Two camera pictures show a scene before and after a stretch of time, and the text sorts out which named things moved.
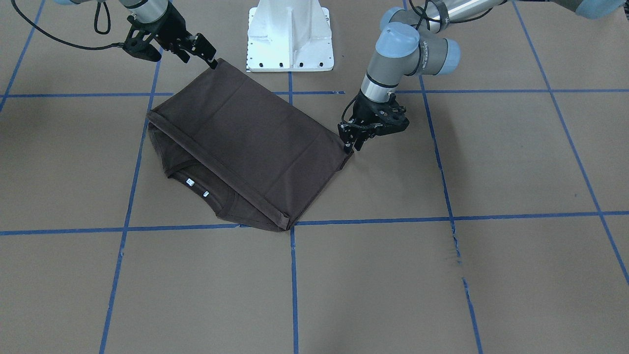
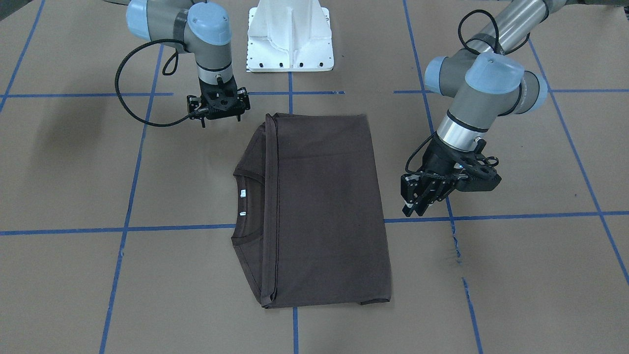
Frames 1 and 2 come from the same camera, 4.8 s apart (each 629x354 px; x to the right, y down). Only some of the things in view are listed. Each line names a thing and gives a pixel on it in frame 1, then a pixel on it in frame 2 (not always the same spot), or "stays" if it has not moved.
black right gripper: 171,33 -> 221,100
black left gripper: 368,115 -> 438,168
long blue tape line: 292,250 stays
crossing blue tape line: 65,231 stays
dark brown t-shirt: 234,139 -> 309,228
